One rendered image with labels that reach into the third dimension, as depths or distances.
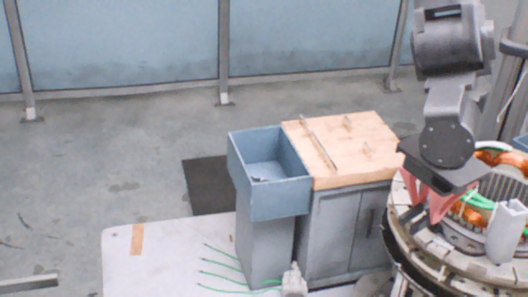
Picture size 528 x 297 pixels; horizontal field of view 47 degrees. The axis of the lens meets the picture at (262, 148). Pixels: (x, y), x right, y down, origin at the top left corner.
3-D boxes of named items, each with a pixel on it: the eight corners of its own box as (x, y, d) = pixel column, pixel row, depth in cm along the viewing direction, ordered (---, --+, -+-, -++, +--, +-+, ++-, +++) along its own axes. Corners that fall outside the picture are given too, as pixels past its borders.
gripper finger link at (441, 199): (430, 242, 76) (447, 185, 70) (389, 209, 81) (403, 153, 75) (464, 223, 79) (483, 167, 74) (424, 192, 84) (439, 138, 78)
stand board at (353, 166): (313, 190, 102) (315, 180, 101) (279, 132, 117) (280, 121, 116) (417, 175, 108) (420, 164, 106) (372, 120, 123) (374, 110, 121)
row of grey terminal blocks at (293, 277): (306, 310, 114) (308, 294, 112) (280, 308, 114) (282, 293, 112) (304, 271, 122) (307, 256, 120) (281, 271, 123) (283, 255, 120)
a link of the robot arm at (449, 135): (495, 13, 64) (415, 25, 68) (483, 58, 56) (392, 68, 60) (506, 111, 70) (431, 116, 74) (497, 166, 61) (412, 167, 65)
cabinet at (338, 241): (302, 294, 117) (314, 190, 103) (273, 232, 132) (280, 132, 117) (392, 276, 123) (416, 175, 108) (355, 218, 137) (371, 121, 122)
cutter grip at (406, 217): (401, 227, 79) (402, 219, 78) (397, 223, 80) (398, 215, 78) (423, 212, 80) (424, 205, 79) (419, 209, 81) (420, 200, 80)
